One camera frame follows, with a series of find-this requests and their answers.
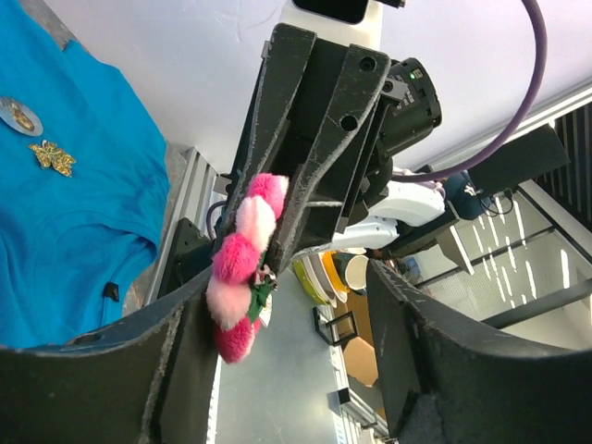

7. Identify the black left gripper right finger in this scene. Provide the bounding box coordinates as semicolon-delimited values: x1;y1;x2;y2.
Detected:
366;261;591;443

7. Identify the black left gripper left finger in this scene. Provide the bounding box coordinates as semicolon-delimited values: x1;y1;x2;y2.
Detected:
1;270;217;443

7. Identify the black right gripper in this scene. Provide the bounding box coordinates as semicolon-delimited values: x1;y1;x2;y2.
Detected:
224;23;442;271

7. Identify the pink flower smiley brooch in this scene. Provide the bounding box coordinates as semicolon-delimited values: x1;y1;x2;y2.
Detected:
205;173;289;364

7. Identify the blue t-shirt garment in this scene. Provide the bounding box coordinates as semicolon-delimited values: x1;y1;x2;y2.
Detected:
1;1;170;348

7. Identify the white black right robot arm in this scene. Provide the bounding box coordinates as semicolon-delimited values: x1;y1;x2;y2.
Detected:
218;23;453;271

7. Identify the gold leaf brooch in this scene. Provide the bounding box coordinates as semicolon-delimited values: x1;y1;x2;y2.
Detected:
29;140;76;178

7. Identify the round silver badge brooch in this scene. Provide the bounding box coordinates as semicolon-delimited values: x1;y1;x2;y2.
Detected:
0;96;43;137

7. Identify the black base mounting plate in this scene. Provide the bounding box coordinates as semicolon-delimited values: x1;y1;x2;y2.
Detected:
157;217;213;299

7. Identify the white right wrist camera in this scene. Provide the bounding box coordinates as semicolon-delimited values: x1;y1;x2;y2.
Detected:
278;0;406;50

